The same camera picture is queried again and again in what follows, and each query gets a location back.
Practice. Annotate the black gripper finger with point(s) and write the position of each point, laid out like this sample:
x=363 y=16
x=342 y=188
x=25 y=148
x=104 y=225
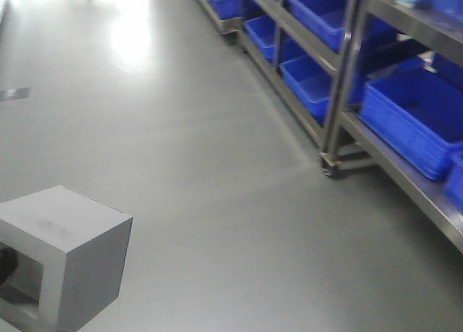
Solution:
x=9 y=263

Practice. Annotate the gray square hollow base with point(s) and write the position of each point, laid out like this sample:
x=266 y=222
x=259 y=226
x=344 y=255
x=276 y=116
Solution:
x=71 y=251

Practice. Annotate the steel shelf rack with bins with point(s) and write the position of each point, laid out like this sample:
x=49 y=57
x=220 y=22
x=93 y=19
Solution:
x=369 y=77

